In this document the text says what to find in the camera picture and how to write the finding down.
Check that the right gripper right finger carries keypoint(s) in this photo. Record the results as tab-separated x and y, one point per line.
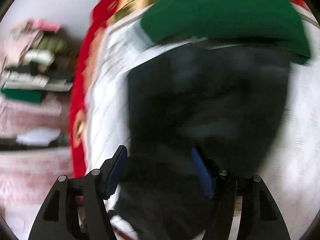
243	208

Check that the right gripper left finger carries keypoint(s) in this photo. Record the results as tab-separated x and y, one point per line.
75	209

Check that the black leather jacket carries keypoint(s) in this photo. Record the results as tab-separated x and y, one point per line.
199	120

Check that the white patterned mat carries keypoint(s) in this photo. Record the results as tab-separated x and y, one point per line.
290	169

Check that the white folded cloth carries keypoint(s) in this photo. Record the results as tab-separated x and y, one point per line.
42	136

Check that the green hanging garment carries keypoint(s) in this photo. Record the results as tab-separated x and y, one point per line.
30	96

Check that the white puffer jacket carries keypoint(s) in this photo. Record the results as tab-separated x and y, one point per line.
40	70

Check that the olive green puffer jacket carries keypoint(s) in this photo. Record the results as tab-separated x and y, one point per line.
53	44

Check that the pink garment on rack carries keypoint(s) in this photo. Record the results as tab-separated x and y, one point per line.
20	40

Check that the pink hanger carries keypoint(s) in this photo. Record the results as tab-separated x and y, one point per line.
45	25

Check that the green sweater with striped cuffs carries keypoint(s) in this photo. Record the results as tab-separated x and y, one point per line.
273	22

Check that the red floral blanket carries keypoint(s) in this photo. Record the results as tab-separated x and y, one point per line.
105	14

